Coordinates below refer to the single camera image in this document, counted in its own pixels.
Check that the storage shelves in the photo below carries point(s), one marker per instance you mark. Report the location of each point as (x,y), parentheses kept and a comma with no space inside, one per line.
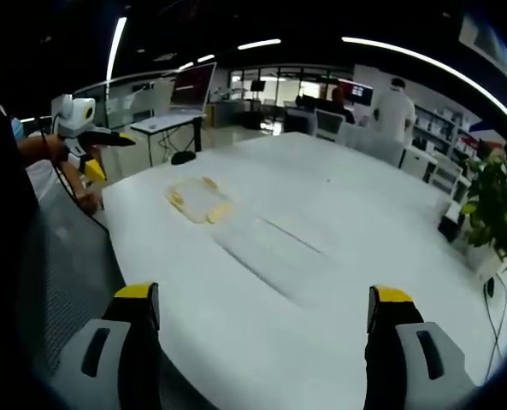
(443,128)

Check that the long ceiling light strip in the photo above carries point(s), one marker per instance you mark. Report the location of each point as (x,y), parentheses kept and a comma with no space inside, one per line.
(428,62)
(115,47)

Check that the glass partition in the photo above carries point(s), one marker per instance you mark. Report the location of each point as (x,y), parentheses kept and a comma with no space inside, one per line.
(125,102)

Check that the small black object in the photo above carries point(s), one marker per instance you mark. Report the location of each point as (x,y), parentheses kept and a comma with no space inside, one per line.
(182,158)

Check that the white low cabinet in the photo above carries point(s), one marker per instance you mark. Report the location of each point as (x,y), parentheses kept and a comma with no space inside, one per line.
(417,164)

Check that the green potted plant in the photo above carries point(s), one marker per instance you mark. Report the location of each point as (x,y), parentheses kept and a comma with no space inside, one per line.
(499,209)

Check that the short ceiling light strip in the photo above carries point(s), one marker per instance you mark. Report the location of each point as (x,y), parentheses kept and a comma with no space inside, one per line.
(259,44)
(206,58)

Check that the computer monitor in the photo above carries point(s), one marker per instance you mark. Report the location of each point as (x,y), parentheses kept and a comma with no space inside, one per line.
(361,92)

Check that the person's dark clothing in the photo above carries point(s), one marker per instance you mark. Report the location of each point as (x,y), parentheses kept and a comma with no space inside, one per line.
(7,200)

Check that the white side desk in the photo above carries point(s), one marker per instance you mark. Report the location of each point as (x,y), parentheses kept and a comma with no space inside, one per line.
(167,121)

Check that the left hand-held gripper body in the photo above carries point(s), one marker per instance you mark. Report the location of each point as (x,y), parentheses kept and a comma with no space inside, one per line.
(71,117)

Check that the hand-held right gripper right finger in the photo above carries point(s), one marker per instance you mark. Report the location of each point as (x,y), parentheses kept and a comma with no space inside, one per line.
(411,363)

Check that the white office chair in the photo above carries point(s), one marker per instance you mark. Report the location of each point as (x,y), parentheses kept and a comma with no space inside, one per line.
(329,124)

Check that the small black box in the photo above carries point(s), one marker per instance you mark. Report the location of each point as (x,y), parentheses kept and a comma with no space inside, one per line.
(449,228)

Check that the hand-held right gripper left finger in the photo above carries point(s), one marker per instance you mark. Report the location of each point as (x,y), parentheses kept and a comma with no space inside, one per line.
(107,363)

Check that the white plant pot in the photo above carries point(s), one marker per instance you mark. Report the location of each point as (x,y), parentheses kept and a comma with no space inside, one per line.
(484,262)

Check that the yellow plastic buckle part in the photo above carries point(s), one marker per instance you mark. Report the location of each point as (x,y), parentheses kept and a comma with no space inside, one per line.
(210,183)
(219,213)

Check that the grey mesh chair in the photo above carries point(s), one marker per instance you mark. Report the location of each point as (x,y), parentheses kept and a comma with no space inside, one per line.
(65,273)

